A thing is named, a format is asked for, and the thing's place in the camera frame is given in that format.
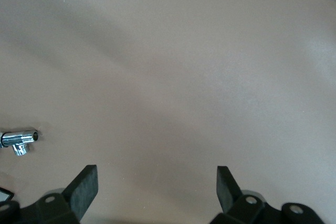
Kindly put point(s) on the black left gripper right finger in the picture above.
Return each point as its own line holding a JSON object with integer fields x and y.
{"x": 228, "y": 195}

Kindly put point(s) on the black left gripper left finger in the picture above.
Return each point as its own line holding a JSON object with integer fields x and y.
{"x": 78, "y": 195}

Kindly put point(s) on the chrome valve fitting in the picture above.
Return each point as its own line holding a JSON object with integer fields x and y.
{"x": 18, "y": 136}

